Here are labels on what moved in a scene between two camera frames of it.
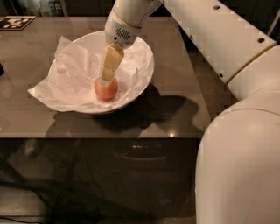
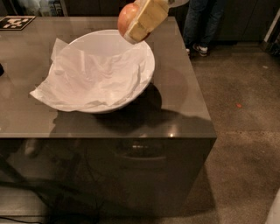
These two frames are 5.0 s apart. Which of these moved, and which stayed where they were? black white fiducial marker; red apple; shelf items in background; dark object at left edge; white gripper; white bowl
Moved: red apple; white gripper
Stayed: black white fiducial marker; dark object at left edge; shelf items in background; white bowl
